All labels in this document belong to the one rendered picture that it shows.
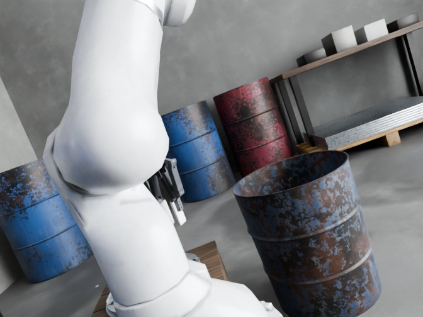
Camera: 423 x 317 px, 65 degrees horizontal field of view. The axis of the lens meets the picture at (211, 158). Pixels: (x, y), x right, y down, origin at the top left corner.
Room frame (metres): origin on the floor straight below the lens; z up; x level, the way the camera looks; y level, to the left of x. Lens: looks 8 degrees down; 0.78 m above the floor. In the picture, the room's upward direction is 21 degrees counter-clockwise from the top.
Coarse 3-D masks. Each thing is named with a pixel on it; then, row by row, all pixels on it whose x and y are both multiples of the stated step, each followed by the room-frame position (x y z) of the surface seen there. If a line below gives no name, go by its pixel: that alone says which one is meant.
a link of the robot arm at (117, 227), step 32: (64, 192) 0.44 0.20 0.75; (128, 192) 0.46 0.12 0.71; (96, 224) 0.42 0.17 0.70; (128, 224) 0.41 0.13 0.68; (160, 224) 0.42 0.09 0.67; (96, 256) 0.41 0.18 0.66; (128, 256) 0.39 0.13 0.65; (160, 256) 0.40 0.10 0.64; (128, 288) 0.39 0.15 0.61; (160, 288) 0.39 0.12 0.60
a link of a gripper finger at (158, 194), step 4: (156, 176) 0.88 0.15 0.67; (148, 180) 0.86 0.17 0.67; (152, 180) 0.86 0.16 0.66; (156, 180) 0.87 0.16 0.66; (152, 184) 0.86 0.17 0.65; (156, 184) 0.87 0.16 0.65; (152, 188) 0.86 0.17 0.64; (156, 188) 0.87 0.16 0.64; (152, 192) 0.86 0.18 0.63; (156, 192) 0.87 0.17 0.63; (160, 192) 0.88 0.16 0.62; (156, 196) 0.86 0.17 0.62; (160, 196) 0.88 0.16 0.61
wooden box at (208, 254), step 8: (200, 248) 1.09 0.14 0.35; (208, 248) 1.07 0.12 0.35; (216, 248) 1.04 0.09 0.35; (200, 256) 1.03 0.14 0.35; (208, 256) 1.01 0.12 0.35; (216, 256) 0.99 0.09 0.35; (208, 264) 0.95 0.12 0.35; (216, 264) 0.93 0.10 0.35; (208, 272) 0.90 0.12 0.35; (216, 272) 0.89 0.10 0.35; (224, 272) 0.95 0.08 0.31; (224, 280) 0.83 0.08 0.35; (104, 288) 1.06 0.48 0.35; (104, 296) 1.00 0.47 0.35; (96, 304) 0.96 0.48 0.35; (104, 304) 0.94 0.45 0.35; (96, 312) 0.92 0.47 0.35; (104, 312) 0.90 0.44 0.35
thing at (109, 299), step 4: (188, 256) 1.02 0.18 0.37; (192, 256) 1.01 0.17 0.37; (196, 260) 0.97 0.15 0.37; (108, 296) 0.93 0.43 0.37; (108, 300) 0.92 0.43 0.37; (112, 300) 0.91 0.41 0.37; (108, 304) 0.90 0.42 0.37; (108, 308) 0.86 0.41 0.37; (112, 308) 0.86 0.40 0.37; (112, 312) 0.84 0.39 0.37
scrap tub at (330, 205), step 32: (288, 160) 1.35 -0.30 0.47; (320, 160) 1.28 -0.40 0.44; (256, 192) 1.33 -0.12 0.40; (288, 192) 0.96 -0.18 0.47; (320, 192) 0.96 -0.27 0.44; (352, 192) 1.02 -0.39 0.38; (256, 224) 1.05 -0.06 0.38; (288, 224) 0.97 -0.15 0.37; (320, 224) 0.96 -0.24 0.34; (352, 224) 0.99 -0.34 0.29; (288, 256) 1.00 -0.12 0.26; (320, 256) 0.96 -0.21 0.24; (352, 256) 0.98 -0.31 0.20; (288, 288) 1.03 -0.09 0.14; (320, 288) 0.97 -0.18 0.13; (352, 288) 0.97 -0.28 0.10
